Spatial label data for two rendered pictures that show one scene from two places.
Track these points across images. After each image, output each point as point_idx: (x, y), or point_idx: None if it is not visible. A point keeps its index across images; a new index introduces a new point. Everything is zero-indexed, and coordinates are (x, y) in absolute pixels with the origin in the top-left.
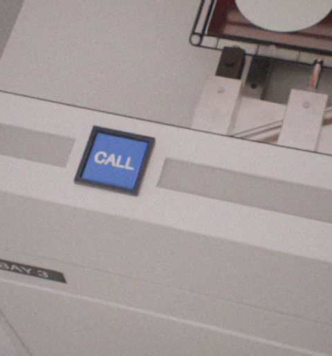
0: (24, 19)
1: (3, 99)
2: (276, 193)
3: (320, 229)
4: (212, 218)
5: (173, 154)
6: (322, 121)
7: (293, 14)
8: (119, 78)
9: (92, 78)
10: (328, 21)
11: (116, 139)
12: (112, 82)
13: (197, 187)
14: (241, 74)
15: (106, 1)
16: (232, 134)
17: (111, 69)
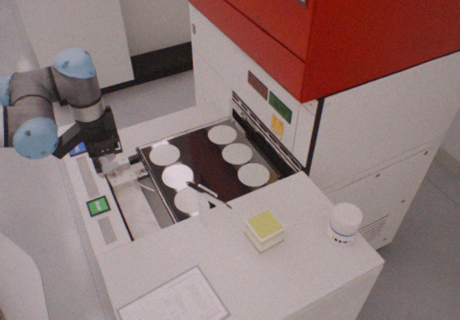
0: (132, 127)
1: None
2: (89, 178)
3: (83, 189)
4: (73, 171)
5: (86, 156)
6: (131, 182)
7: (158, 160)
8: (129, 151)
9: (125, 146)
10: (161, 166)
11: (83, 145)
12: (127, 150)
13: (81, 165)
14: (135, 162)
15: (150, 136)
16: (118, 172)
17: (131, 148)
